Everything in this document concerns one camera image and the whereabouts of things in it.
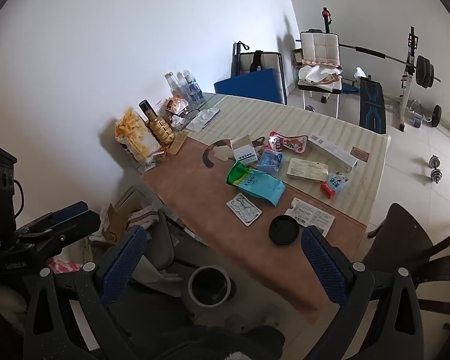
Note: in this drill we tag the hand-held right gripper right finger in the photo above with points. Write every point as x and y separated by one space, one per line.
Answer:
322 266

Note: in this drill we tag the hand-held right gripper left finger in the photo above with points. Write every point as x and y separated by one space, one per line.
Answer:
122 270

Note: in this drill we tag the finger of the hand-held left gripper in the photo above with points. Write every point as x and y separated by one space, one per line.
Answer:
82 224
71 209

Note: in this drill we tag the black white-rimmed bin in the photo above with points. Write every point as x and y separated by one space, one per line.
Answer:
210 287

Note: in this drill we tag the silver blister pack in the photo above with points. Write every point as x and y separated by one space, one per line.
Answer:
243 210

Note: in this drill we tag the green blue plastic bag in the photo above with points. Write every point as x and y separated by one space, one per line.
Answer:
255 185

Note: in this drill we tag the light blue plastic packet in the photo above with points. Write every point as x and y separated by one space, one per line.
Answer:
270 161

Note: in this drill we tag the small white box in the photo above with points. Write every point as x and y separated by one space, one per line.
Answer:
245 150

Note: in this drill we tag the bin with cardboard trash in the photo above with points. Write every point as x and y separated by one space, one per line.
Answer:
165 243

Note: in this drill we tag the brown cardboard box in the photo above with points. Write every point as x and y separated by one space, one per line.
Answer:
116 225

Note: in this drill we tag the pink patterned cloth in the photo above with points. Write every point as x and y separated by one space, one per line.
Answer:
63 266

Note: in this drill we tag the white paper label sheet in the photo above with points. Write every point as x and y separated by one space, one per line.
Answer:
315 215

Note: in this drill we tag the black round lid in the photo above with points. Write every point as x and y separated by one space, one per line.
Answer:
284 230

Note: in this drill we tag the red white tissue packet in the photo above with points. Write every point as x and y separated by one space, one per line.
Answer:
335 184

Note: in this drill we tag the brown wooden chair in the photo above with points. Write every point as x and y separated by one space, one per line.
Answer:
405 240

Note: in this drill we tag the yellow chips bag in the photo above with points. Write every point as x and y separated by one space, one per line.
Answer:
133 135

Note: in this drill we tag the cream flat box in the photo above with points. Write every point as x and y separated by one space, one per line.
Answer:
307 169

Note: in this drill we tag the long white box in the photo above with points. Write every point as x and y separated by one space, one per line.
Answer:
333 151

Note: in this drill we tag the small brown card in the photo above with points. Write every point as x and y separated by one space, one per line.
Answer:
360 153

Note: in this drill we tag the gold wrapped chocolates pack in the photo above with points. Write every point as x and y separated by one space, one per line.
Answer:
160 129

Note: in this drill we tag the brown flat box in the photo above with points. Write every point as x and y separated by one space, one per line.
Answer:
178 143

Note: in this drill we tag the red white snack packet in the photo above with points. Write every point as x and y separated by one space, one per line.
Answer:
287 143

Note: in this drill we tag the chrome dumbbell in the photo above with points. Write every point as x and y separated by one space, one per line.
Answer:
439 175
436 161

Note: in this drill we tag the orange white snack bag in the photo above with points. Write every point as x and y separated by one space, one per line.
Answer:
178 105

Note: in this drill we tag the clear bag with black pen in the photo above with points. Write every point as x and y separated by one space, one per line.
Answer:
202 120

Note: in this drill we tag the clear glass bottle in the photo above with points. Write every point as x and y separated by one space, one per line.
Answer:
170 84

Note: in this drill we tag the plastic water bottle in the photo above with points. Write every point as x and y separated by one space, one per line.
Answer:
195 88
182 86

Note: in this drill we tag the black weight bench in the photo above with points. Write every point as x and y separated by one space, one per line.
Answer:
371 105

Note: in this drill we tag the long dumbbell bar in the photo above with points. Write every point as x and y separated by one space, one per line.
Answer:
437 114

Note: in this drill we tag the cream cloth pile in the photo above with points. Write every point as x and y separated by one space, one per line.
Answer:
318 73

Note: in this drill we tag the blue board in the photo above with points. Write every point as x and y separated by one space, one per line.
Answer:
251 86

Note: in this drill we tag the white crumpled cloth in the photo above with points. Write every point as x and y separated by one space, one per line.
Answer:
361 73

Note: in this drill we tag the white barbell rack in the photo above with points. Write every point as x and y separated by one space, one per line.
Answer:
408 82

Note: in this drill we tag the white padded chair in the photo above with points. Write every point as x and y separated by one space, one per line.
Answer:
318 47

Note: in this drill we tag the barbell with black plates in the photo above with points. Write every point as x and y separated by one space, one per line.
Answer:
423 71

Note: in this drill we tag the black frame folding chair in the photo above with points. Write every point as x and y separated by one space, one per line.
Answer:
270 60

